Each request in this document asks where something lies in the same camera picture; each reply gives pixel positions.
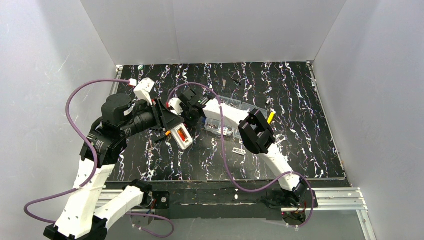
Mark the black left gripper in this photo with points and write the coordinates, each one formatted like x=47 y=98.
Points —
x=159 y=117

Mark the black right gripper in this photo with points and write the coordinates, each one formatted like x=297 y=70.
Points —
x=260 y=133

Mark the red orange battery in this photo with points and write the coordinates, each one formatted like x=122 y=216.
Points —
x=182 y=134

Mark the white AC remote control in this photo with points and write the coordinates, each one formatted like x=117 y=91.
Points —
x=182 y=145

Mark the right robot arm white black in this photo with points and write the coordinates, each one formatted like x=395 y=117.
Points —
x=256 y=134

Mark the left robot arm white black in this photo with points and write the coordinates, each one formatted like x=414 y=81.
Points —
x=121 y=119

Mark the clear plastic screw organizer box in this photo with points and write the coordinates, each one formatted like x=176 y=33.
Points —
x=234 y=111

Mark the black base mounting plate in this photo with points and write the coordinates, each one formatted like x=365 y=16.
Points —
x=220 y=199

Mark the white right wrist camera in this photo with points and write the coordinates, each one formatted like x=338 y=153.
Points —
x=175 y=106

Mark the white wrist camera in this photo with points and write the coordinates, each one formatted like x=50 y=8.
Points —
x=175 y=106
x=142 y=89

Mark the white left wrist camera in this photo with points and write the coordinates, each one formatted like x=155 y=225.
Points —
x=142 y=89

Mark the yellow handled screwdriver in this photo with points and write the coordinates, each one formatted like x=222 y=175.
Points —
x=270 y=117

